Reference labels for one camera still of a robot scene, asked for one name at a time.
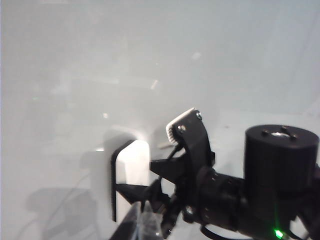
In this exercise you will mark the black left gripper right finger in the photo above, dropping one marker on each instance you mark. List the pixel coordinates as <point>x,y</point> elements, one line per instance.
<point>150,225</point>

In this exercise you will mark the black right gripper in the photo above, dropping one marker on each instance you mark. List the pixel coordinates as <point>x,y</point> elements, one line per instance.
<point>185,197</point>

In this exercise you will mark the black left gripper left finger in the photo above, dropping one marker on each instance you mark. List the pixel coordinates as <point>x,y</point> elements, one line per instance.
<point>130,223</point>

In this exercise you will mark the white whiteboard eraser black felt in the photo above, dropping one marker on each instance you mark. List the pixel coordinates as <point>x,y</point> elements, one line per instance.
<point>130,165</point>

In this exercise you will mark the white whiteboard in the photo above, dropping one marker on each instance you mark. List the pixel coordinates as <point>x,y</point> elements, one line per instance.
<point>125,62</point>

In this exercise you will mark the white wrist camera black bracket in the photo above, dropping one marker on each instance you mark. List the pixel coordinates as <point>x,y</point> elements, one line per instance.
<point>193,135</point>

